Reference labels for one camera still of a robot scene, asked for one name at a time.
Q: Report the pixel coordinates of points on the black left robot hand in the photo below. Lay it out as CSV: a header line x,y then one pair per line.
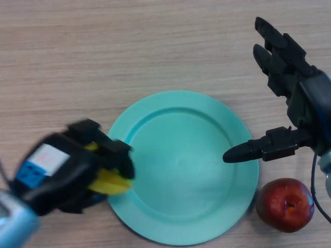
x,y
67,175

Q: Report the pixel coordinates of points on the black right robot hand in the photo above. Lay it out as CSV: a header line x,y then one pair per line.
x,y
307,106

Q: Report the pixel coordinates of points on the yellow starfruit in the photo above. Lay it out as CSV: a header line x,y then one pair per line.
x,y
111,184

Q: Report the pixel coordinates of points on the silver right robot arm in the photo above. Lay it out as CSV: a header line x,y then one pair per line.
x,y
327,162

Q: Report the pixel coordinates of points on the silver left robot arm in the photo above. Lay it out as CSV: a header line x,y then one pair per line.
x,y
13,222

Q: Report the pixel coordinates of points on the green round plate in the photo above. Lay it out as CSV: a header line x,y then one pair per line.
x,y
186,191

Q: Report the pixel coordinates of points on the red apple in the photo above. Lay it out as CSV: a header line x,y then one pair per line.
x,y
282,204

